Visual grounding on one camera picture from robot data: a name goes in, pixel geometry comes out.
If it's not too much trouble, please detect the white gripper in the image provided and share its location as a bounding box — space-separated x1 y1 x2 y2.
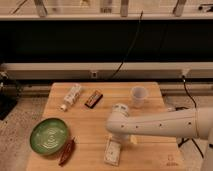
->
104 134 129 166

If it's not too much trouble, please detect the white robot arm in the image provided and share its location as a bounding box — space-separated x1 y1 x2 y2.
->
106 104 213 171

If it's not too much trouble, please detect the red chili pepper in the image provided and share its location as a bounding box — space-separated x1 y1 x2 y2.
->
59 139 75 166

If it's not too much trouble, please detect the brown chocolate bar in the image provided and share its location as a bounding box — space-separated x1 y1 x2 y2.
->
85 91 103 109

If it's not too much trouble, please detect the clear plastic cup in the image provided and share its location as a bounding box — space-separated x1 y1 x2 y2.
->
131 86 148 108

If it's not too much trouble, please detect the green ceramic bowl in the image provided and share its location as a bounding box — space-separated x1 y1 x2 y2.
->
30 118 69 156

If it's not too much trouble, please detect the white plastic bottle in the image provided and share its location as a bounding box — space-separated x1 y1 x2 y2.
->
60 84 82 111

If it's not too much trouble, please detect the black equipment at left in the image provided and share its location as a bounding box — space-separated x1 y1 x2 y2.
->
0 71 21 120

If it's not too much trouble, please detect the black hanging cable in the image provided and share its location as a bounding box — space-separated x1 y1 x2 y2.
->
107 9 145 81

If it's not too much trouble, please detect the black cable at right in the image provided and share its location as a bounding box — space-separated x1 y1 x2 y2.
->
180 75 205 159

